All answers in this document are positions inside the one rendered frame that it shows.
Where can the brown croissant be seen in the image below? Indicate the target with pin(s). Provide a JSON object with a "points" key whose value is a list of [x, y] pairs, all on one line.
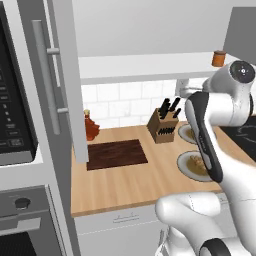
{"points": [[196, 164]]}

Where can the white plate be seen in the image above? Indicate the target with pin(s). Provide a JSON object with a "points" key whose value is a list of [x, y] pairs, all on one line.
{"points": [[184, 133], [185, 165]]}

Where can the white wall cabinet shelf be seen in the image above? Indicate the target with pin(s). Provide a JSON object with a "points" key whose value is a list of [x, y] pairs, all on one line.
{"points": [[140, 66]]}

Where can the white base cabinet door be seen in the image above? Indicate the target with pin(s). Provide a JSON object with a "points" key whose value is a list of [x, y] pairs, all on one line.
{"points": [[120, 245]]}

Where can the black microwave oven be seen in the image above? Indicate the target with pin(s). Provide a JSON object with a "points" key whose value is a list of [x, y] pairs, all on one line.
{"points": [[13, 100]]}

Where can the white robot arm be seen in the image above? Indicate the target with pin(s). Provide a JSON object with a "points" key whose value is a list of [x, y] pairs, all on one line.
{"points": [[240, 186]]}

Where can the grey built-in oven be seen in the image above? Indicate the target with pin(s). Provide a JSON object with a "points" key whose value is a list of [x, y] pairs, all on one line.
{"points": [[23, 226]]}

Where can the black hob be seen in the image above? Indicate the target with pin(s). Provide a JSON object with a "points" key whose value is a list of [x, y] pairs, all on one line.
{"points": [[241, 133]]}

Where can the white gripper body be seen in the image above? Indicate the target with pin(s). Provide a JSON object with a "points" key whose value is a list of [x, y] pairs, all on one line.
{"points": [[182, 88]]}

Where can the white drawer front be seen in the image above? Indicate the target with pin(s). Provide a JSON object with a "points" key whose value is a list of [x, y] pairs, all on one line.
{"points": [[100, 221]]}

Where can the grey tall oven cabinet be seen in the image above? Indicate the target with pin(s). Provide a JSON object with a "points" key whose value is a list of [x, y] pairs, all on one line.
{"points": [[63, 186]]}

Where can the dark wooden cutting board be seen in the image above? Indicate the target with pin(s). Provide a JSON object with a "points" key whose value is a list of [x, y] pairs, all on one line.
{"points": [[116, 154]]}

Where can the grey wall cabinet door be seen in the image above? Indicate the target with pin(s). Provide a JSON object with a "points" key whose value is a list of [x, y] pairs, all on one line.
{"points": [[241, 33], [76, 100]]}

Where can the red syrup bottle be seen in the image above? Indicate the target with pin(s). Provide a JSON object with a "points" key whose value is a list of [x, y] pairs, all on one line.
{"points": [[90, 128]]}

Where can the orange jam jar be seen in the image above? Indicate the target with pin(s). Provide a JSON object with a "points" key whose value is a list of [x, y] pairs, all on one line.
{"points": [[219, 59]]}

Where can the brown pastry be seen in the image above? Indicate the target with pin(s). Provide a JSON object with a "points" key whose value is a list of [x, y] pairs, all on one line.
{"points": [[191, 134]]}

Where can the black oven knob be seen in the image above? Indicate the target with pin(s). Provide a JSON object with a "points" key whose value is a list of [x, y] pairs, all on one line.
{"points": [[22, 202]]}

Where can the wooden knife block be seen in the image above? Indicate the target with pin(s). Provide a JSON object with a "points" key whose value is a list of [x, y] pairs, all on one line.
{"points": [[163, 128]]}

